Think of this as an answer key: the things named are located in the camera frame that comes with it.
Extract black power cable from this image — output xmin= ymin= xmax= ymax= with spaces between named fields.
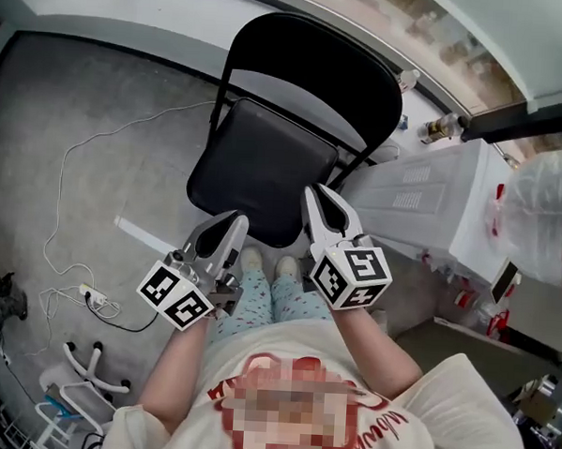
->
xmin=84 ymin=292 xmax=160 ymax=335

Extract white power strip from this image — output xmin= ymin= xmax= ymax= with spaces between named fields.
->
xmin=78 ymin=281 xmax=111 ymax=308

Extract person's right forearm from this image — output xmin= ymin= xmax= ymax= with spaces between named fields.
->
xmin=326 ymin=303 xmax=428 ymax=401

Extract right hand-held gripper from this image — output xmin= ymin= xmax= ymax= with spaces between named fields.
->
xmin=296 ymin=182 xmax=398 ymax=314

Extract white office chair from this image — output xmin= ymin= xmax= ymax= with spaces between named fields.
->
xmin=32 ymin=337 xmax=135 ymax=449

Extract plastic-wrapped full water jug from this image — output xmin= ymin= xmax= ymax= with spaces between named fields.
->
xmin=487 ymin=144 xmax=562 ymax=286

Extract smartphone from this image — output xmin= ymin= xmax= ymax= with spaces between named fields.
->
xmin=489 ymin=258 xmax=524 ymax=307

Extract black folding chair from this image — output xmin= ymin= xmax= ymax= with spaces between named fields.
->
xmin=183 ymin=7 xmax=409 ymax=255

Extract cream shirt with red print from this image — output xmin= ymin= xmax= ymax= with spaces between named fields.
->
xmin=102 ymin=306 xmax=535 ymax=449

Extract cardboard box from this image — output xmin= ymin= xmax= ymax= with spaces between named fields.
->
xmin=519 ymin=390 xmax=560 ymax=422

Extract clear bottle with dark liquid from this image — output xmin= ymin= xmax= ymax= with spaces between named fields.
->
xmin=418 ymin=111 xmax=471 ymax=146

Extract light blue star-print trousers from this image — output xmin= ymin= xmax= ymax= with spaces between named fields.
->
xmin=208 ymin=267 xmax=339 ymax=354

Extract white roller blind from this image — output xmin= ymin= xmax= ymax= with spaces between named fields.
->
xmin=416 ymin=0 xmax=562 ymax=117

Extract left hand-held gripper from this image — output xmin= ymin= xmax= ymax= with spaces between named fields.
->
xmin=134 ymin=205 xmax=251 ymax=335

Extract white water dispenser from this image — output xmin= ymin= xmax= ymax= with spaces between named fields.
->
xmin=339 ymin=130 xmax=526 ymax=284

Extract olive green board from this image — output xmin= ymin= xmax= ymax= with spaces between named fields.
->
xmin=391 ymin=316 xmax=562 ymax=412

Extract person's left forearm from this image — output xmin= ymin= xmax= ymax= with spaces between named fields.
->
xmin=136 ymin=312 xmax=211 ymax=436

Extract white flat floor strip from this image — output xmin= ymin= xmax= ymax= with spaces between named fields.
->
xmin=113 ymin=214 xmax=182 ymax=257

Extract long white cable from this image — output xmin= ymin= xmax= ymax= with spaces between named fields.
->
xmin=37 ymin=91 xmax=218 ymax=366

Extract white slipper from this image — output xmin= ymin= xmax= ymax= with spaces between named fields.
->
xmin=239 ymin=245 xmax=266 ymax=276
xmin=273 ymin=254 xmax=302 ymax=281

